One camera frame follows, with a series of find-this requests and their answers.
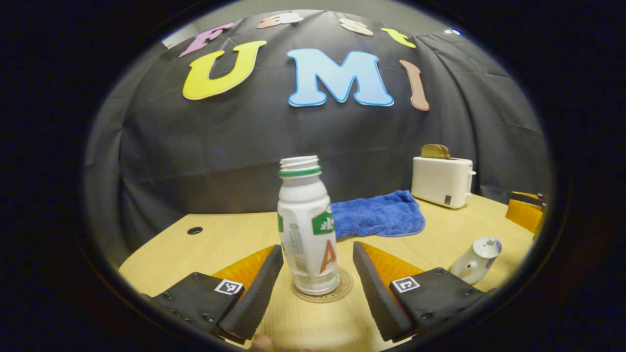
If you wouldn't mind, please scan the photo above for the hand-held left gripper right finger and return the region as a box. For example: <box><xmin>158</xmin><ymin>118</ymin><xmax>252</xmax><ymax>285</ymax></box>
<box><xmin>352</xmin><ymin>241</ymin><xmax>490</xmax><ymax>343</ymax></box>

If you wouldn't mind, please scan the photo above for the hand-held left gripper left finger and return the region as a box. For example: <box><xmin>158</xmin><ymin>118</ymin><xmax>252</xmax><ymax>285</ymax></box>
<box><xmin>152</xmin><ymin>244</ymin><xmax>284</xmax><ymax>343</ymax></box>

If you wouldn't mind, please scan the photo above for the round cork coaster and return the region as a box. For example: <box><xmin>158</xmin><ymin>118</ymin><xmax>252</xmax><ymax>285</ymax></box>
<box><xmin>291</xmin><ymin>266</ymin><xmax>354</xmax><ymax>304</ymax></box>

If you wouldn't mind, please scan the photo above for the white water bottle green label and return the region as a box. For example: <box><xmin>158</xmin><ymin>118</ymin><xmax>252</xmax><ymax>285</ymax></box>
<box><xmin>277</xmin><ymin>155</ymin><xmax>341</xmax><ymax>296</ymax></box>

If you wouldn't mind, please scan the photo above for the blue towel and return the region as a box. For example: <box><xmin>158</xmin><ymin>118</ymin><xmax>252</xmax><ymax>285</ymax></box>
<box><xmin>330</xmin><ymin>190</ymin><xmax>426</xmax><ymax>240</ymax></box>

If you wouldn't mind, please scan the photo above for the white toaster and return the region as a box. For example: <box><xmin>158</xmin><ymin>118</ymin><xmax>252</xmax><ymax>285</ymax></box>
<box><xmin>411</xmin><ymin>156</ymin><xmax>476</xmax><ymax>210</ymax></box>

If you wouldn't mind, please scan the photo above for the black backdrop cloth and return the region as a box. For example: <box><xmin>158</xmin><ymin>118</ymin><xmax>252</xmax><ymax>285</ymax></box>
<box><xmin>84</xmin><ymin>10</ymin><xmax>553</xmax><ymax>267</ymax></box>

